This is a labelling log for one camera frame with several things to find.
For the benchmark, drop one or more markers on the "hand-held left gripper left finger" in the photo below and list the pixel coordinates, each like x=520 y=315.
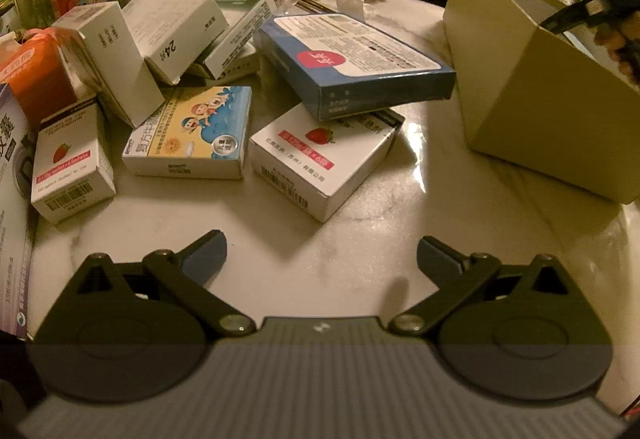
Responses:
x=207 y=254

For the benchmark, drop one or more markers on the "green white medicine box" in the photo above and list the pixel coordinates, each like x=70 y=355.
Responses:
x=235 y=39

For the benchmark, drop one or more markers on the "white box with black numerals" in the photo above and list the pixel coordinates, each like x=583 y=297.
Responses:
x=175 y=29

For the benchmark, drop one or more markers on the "person's right hand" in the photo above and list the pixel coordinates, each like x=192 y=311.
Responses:
x=607 y=39

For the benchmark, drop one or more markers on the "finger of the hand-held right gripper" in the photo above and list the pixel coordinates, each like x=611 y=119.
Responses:
x=570 y=16

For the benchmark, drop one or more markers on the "tan cardboard box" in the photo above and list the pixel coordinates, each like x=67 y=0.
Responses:
x=525 y=109

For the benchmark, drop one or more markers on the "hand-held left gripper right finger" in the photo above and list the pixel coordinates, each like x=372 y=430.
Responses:
x=434 y=255

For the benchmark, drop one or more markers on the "orange tissue box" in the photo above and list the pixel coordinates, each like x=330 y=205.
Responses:
x=35 y=79

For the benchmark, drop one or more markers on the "crumpled white tissue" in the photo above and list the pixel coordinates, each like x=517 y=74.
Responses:
x=350 y=1

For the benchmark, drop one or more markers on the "white strawberry medicine box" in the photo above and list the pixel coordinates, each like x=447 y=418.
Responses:
x=70 y=169
x=310 y=169

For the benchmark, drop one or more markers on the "plain white medicine box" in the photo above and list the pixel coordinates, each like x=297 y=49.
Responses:
x=110 y=59

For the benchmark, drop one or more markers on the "cartoon children medicine box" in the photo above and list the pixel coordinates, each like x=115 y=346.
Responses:
x=200 y=119

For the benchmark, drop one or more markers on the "blue box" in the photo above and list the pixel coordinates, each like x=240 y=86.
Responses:
x=360 y=54

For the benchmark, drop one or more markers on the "purple box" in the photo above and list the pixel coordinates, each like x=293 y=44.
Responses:
x=12 y=199

